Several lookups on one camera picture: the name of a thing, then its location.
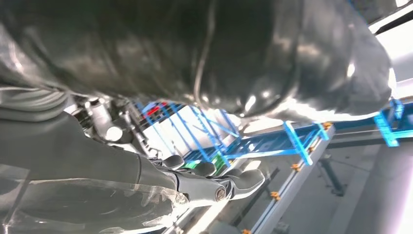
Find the blue metal shelf rack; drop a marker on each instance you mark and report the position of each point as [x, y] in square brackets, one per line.
[296, 142]

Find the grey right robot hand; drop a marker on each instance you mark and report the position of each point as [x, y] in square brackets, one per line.
[161, 48]

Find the grey rail with orange clips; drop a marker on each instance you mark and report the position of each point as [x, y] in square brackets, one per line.
[296, 181]

